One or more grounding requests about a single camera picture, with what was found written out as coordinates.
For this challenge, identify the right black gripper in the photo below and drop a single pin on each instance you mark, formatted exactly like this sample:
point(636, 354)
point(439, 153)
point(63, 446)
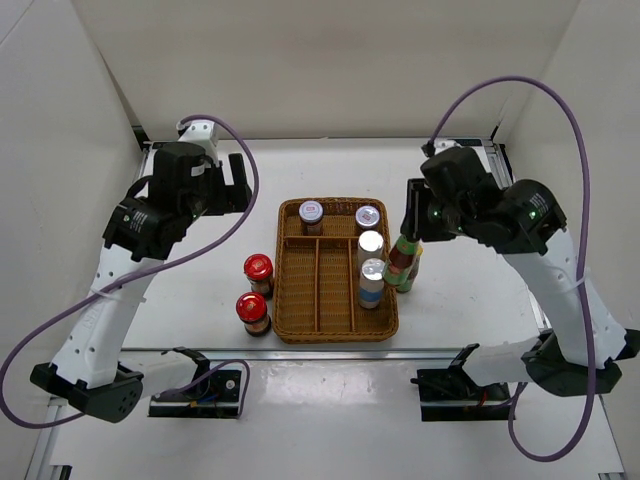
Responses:
point(414, 225)

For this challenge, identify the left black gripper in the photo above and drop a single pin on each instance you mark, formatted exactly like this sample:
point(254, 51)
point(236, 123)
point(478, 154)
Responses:
point(230, 198)

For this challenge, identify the yellow-cap chili bottle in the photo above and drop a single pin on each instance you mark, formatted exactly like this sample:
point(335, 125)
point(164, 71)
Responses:
point(413, 273)
point(400, 261)

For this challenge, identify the silver-cap pepper shaker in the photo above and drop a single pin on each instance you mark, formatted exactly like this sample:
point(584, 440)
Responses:
point(370, 246)
point(371, 283)

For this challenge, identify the white-lid spice jar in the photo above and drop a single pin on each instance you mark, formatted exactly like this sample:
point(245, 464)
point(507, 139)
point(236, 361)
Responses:
point(367, 217)
point(311, 214)

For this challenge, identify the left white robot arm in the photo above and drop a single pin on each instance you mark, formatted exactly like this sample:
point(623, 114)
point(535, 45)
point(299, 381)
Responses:
point(89, 370)

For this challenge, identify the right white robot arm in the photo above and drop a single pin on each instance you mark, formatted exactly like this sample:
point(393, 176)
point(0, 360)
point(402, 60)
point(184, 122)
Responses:
point(456, 197)

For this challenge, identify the upper red-lid sauce jar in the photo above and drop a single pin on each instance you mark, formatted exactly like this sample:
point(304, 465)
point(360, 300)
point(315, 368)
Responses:
point(259, 271)

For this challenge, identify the red-lid sauce jar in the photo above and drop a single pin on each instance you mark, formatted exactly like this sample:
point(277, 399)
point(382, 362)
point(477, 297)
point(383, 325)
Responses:
point(252, 310)
point(259, 271)

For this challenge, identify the brown wicker divided basket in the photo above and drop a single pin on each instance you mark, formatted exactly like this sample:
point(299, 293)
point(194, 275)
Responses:
point(317, 279)

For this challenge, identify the lower red-lid sauce jar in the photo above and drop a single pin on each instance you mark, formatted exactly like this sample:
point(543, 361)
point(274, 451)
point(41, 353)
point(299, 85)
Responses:
point(252, 310)

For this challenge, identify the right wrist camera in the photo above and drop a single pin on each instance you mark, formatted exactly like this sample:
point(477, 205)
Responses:
point(445, 146)

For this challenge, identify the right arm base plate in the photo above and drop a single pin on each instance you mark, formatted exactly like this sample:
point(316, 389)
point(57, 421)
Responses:
point(449, 395)

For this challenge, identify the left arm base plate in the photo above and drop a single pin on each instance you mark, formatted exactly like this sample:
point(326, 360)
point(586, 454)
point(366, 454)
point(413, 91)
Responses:
point(220, 391)

